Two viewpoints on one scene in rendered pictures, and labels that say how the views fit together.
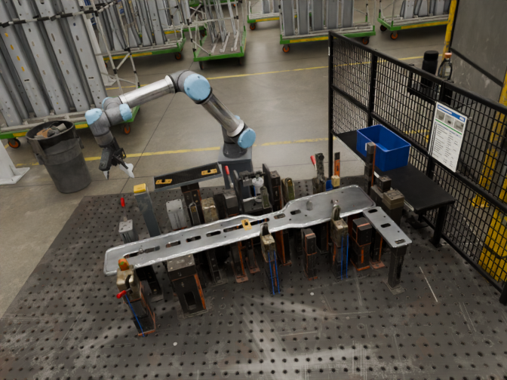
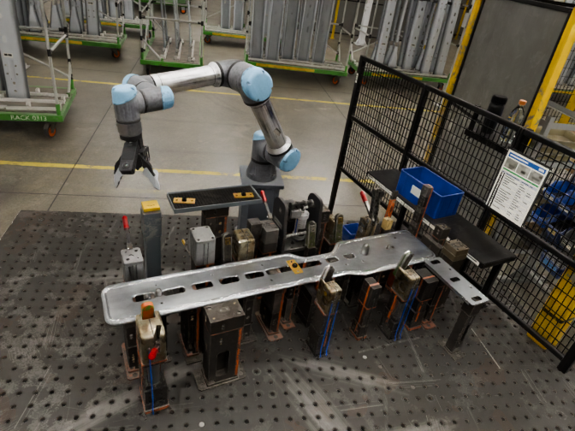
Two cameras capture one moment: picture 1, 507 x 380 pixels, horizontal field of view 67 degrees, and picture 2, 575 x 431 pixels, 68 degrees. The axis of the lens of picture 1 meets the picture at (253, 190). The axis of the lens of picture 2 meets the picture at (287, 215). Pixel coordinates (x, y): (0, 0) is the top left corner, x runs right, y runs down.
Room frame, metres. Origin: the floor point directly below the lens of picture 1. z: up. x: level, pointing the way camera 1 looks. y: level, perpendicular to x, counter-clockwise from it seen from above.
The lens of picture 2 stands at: (0.23, 0.56, 2.07)
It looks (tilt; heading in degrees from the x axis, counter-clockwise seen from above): 32 degrees down; 341
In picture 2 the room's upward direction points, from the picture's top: 9 degrees clockwise
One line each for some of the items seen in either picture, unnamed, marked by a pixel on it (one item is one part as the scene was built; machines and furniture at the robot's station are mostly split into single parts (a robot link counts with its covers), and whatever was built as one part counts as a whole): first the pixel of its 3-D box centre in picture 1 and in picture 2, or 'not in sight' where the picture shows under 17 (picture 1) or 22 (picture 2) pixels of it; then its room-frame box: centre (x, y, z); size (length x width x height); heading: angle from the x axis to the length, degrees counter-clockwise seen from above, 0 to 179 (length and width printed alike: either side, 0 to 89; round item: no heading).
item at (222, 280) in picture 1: (211, 257); (241, 306); (1.45, 0.27, 0.84); 0.13 x 0.11 x 0.29; 11
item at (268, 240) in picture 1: (270, 262); (323, 316); (1.33, -0.03, 0.87); 0.12 x 0.09 x 0.35; 11
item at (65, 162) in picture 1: (62, 157); not in sight; (3.86, 2.06, 0.36); 0.54 x 0.50 x 0.73; 174
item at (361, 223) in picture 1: (361, 243); (417, 299); (1.41, -0.51, 0.84); 0.11 x 0.10 x 0.28; 11
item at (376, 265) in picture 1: (376, 240); (433, 297); (1.41, -0.59, 0.84); 0.11 x 0.06 x 0.29; 11
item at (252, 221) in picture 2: (222, 219); (250, 258); (1.69, 0.19, 0.90); 0.05 x 0.05 x 0.40; 11
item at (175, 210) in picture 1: (182, 234); (201, 274); (1.59, 0.41, 0.90); 0.13 x 0.10 x 0.41; 11
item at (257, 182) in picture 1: (256, 206); (292, 245); (1.71, 0.00, 0.94); 0.18 x 0.13 x 0.49; 101
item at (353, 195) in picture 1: (243, 227); (290, 269); (1.48, 0.08, 1.00); 1.38 x 0.22 x 0.02; 101
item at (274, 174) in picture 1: (277, 204); (314, 245); (1.75, -0.12, 0.91); 0.07 x 0.05 x 0.42; 11
